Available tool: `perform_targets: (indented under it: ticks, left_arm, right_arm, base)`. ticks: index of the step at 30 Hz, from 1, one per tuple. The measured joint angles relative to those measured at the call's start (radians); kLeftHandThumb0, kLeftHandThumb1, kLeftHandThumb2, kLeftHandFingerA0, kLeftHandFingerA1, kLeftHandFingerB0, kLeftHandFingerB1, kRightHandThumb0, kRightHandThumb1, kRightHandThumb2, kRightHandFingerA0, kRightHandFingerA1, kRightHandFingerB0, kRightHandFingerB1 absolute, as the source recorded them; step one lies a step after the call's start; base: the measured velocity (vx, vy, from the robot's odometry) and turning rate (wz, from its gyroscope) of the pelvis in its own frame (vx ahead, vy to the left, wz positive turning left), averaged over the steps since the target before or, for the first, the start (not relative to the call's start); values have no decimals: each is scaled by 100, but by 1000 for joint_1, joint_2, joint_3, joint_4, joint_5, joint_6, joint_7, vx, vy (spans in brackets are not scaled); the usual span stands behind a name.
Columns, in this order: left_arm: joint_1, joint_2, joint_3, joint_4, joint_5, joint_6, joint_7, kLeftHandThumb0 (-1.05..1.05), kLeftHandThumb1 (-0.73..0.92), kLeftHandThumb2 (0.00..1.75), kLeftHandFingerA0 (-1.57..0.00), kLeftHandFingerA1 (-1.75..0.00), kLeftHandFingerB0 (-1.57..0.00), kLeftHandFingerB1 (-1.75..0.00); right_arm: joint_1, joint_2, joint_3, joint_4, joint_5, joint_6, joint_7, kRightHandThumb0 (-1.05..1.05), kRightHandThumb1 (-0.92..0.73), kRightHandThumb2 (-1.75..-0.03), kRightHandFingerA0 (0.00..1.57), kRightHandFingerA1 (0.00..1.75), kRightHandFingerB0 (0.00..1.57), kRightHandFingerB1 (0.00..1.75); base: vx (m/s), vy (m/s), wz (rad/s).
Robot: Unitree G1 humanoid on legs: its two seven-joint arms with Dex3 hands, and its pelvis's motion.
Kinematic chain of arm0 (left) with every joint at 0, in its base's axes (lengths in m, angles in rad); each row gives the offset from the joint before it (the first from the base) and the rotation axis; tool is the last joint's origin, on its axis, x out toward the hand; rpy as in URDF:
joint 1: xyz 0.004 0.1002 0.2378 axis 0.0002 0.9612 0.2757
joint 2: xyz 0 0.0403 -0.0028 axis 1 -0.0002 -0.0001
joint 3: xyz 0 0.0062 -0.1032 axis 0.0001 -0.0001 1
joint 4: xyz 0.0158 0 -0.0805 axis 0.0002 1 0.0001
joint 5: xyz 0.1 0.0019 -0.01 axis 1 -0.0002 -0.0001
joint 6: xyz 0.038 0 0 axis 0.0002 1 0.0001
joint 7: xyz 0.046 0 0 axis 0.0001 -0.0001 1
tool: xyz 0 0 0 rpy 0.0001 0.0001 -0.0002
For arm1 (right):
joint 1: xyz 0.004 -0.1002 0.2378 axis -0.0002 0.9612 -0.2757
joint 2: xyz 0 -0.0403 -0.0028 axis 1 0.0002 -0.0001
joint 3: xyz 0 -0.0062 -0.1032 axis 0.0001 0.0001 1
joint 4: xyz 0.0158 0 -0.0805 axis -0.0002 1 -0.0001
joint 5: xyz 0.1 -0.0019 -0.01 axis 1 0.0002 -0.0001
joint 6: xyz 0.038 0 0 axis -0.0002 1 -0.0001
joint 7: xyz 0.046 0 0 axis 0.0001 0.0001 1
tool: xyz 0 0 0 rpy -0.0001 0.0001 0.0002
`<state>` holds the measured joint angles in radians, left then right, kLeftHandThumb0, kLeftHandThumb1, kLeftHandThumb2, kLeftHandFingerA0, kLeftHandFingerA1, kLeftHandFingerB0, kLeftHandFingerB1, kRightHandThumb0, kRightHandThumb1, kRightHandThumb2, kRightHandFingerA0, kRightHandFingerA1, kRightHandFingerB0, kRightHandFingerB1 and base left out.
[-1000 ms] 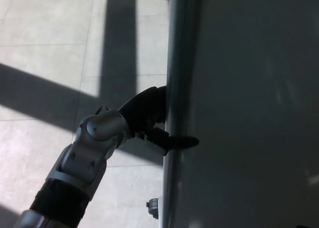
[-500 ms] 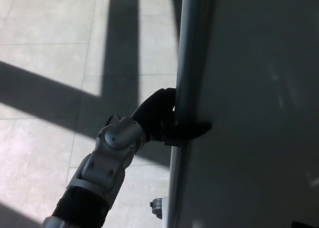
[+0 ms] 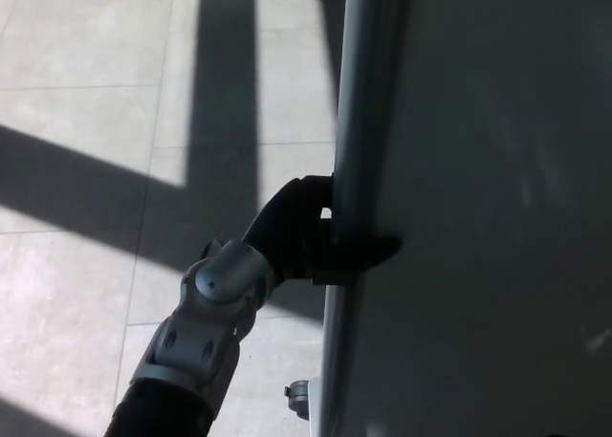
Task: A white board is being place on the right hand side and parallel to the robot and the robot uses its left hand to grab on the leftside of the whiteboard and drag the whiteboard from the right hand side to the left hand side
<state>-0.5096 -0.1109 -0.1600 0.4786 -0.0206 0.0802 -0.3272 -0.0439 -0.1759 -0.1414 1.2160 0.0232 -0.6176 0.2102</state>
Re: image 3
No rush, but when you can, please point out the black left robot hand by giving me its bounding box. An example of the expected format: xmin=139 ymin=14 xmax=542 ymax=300
xmin=243 ymin=173 xmax=404 ymax=286

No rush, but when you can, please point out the dark grey door panel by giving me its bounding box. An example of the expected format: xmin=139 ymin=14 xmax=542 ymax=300
xmin=308 ymin=0 xmax=612 ymax=437

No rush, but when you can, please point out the black whiteboard caster wheel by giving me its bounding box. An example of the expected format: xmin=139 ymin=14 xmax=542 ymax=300
xmin=283 ymin=380 xmax=312 ymax=422

